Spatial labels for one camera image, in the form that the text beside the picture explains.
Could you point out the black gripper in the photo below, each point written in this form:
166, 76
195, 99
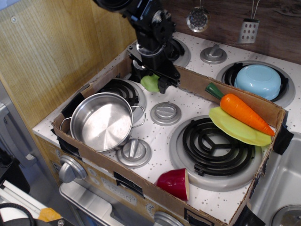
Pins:
156, 62

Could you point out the green toy broccoli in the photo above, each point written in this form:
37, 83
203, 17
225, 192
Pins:
150, 82

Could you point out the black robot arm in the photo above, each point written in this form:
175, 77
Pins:
155, 49

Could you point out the front left black burner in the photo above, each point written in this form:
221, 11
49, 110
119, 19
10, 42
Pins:
127, 89

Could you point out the silver centre stove knob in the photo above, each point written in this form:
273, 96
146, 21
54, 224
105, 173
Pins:
165, 114

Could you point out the silver stove knob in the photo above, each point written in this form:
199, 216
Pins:
165, 114
213, 55
134, 154

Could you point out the stainless steel pot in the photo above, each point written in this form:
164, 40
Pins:
104, 121

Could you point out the silver back stove knob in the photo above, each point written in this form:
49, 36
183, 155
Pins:
213, 55

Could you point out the hanging silver strainer ladle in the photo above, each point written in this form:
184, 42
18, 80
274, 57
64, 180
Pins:
198, 19

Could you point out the silver front stove knob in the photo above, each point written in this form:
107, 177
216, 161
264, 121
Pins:
134, 154

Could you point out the back right black burner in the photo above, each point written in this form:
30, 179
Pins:
286, 92

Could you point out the orange toy carrot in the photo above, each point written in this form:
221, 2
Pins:
238, 109

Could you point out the yellow toy banana slice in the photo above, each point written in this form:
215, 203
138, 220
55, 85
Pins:
236, 129

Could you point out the front right black burner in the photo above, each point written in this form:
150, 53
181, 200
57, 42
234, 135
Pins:
214, 160

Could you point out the red toy apple half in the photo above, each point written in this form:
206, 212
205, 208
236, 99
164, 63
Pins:
176, 183

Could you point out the hanging silver spatula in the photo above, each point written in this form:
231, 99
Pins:
249, 27

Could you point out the light blue bowl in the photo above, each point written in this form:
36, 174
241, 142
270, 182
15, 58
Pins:
260, 80

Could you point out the silver oven front knob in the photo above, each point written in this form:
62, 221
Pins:
71, 170

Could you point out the silver sink basin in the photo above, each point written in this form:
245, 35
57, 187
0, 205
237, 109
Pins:
281, 185

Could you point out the silver sink drain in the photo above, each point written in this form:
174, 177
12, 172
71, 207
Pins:
289, 215

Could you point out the silver oven door handle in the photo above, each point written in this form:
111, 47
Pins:
99, 208

